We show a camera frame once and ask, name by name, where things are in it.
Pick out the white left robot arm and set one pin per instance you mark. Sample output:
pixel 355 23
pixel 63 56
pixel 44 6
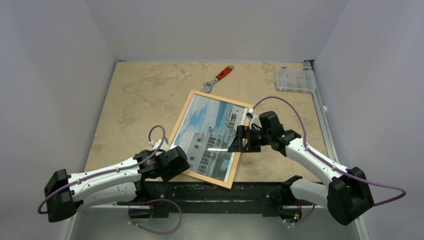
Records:
pixel 65 193

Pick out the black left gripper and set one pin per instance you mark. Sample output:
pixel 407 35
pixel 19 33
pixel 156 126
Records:
pixel 177 170

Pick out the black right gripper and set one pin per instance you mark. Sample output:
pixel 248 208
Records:
pixel 249 138

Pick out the grey adjustable wrench red handle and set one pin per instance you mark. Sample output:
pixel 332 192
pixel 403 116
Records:
pixel 208 86

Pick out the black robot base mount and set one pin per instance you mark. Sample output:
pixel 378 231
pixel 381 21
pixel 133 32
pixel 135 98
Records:
pixel 261 198

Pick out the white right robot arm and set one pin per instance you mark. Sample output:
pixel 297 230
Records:
pixel 342 191

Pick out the building photo print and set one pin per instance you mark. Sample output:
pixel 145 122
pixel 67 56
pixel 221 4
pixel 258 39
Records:
pixel 205 132

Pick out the clear plastic organizer box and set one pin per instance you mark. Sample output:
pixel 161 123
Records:
pixel 295 80

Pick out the light wooden picture frame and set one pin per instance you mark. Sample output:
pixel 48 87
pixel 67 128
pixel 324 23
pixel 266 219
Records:
pixel 179 122

